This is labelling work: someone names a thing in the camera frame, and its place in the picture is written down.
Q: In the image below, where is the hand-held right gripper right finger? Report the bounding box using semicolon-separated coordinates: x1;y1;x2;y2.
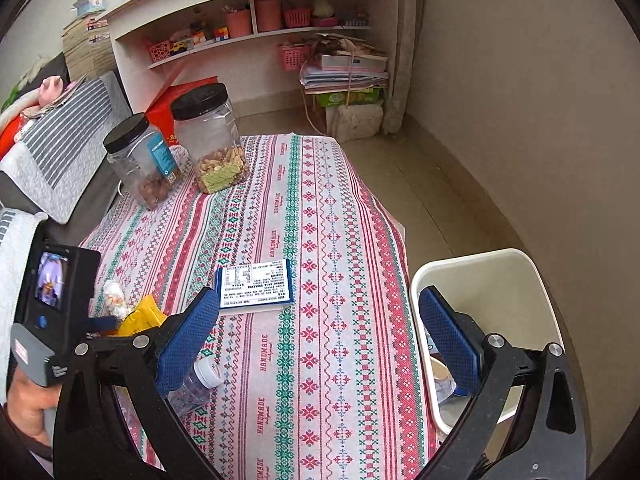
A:
417;285;588;480

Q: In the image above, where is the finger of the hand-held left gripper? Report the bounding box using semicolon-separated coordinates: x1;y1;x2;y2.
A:
86;315;121;336

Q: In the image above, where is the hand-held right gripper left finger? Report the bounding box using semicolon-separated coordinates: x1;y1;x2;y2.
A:
52;286;223;480

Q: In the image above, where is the white printed snack wrapper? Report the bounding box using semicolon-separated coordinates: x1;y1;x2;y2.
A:
101;281;133;320

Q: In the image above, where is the crushed clear plastic bottle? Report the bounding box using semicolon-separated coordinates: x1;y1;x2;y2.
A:
167;356;226;417

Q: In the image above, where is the yellow snack wrapper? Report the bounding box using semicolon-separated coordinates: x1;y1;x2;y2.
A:
116;294;168;337

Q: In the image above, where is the white paper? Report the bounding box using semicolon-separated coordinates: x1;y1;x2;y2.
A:
436;377;471;405

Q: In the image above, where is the white plastic trash bin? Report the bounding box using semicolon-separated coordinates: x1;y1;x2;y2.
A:
410;248;561;436

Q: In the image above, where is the blue box with white label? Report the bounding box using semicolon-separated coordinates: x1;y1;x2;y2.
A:
215;258;296;317

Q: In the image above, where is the person's left hand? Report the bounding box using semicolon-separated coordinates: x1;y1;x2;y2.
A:
7;372;58;448

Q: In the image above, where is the grey sofa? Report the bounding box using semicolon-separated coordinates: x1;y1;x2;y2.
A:
0;52;136;261

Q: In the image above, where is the patterned red green tablecloth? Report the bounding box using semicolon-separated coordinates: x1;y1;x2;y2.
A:
80;132;438;480

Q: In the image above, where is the clear jar of dark nuts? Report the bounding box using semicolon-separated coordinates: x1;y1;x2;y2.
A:
103;112;182;210

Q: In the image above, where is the grey striped armrest blanket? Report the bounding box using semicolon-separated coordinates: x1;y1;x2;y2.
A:
0;71;133;225

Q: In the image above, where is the orange plush cushion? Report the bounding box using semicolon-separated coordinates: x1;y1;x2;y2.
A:
0;112;26;158

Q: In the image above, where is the clear jar of peanuts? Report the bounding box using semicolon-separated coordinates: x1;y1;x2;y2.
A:
170;82;251;195

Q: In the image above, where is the pink plush pig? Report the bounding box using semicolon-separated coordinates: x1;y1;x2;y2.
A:
39;75;68;106

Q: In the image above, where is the red cardboard box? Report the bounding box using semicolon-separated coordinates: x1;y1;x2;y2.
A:
145;76;219;148

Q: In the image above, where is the white plastic bag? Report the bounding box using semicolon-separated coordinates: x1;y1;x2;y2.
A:
325;104;385;142

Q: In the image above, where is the white plush toy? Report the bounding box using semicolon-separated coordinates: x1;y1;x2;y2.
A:
20;57;46;83

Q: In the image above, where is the stack of magazines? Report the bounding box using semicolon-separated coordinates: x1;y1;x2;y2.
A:
61;10;118;81

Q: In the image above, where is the green tissue pack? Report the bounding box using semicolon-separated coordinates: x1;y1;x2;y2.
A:
314;87;383;107

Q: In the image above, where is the stack of papers and folders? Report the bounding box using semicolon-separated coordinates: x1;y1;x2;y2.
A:
299;32;390;95

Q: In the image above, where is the large pink basket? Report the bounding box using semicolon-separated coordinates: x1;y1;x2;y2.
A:
278;42;316;72

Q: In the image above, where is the beige curtain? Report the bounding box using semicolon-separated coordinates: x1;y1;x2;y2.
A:
382;0;426;135

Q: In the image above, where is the small pink basket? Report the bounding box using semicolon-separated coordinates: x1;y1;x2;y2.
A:
282;7;313;29

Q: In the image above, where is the white pink soft toy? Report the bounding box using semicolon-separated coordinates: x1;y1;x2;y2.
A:
311;0;338;26

